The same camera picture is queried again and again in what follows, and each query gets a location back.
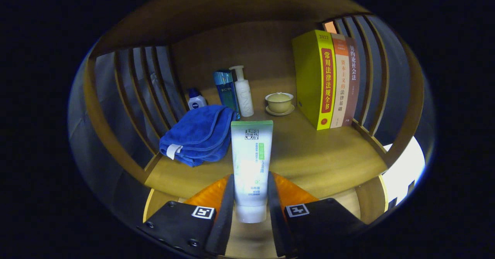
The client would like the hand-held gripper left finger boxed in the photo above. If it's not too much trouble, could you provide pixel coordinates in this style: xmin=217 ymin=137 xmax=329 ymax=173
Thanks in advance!
xmin=137 ymin=173 xmax=236 ymax=259

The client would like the wooden cabinet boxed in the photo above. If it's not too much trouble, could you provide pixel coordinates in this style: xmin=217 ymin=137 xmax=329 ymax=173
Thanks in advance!
xmin=83 ymin=0 xmax=425 ymax=228

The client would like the brown book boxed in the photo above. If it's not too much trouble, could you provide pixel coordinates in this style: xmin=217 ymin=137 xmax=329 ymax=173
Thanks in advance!
xmin=342 ymin=37 xmax=361 ymax=127

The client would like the thick yellow book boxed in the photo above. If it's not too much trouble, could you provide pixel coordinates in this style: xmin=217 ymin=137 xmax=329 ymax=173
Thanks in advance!
xmin=292 ymin=29 xmax=337 ymax=131

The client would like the lidded ceramic tea cup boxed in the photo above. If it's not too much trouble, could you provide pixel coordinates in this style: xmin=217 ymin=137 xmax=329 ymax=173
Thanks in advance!
xmin=265 ymin=92 xmax=294 ymax=113

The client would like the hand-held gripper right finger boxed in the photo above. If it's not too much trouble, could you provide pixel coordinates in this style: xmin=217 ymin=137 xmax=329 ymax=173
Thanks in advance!
xmin=267 ymin=171 xmax=368 ymax=257

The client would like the folded blue towel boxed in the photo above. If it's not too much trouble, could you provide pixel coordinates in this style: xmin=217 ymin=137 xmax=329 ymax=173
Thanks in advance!
xmin=159 ymin=104 xmax=236 ymax=167

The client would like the white pump bottle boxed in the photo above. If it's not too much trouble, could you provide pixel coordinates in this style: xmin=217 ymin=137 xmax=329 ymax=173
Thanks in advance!
xmin=229 ymin=65 xmax=254 ymax=118

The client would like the small white bottle blue cap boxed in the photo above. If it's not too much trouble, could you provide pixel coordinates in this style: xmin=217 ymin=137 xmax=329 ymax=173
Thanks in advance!
xmin=188 ymin=88 xmax=208 ymax=111

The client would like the tall blue bottle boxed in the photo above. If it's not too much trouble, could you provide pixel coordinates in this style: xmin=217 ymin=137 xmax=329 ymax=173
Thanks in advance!
xmin=213 ymin=70 xmax=241 ymax=120

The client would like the white tube with green band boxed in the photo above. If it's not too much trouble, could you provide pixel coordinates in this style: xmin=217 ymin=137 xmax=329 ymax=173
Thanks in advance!
xmin=230 ymin=120 xmax=274 ymax=224

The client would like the orange and cream book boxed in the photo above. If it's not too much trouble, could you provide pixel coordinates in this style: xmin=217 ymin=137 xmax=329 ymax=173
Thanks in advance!
xmin=330 ymin=33 xmax=350 ymax=129

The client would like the ceramic saucer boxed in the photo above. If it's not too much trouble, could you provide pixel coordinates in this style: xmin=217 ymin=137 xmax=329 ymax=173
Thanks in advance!
xmin=265 ymin=104 xmax=295 ymax=116

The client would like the wooden countertop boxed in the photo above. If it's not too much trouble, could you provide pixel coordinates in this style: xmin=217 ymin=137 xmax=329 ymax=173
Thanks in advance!
xmin=144 ymin=79 xmax=388 ymax=199

